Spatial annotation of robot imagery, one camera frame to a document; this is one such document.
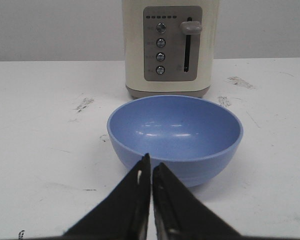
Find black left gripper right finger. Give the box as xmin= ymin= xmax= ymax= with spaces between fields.
xmin=152 ymin=162 xmax=242 ymax=237

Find blue bowl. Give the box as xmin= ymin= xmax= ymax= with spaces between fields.
xmin=107 ymin=95 xmax=244 ymax=187

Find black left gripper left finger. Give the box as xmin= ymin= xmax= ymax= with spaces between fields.
xmin=63 ymin=153 xmax=150 ymax=237

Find cream two-slot toaster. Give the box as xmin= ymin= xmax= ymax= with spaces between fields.
xmin=121 ymin=0 xmax=220 ymax=98

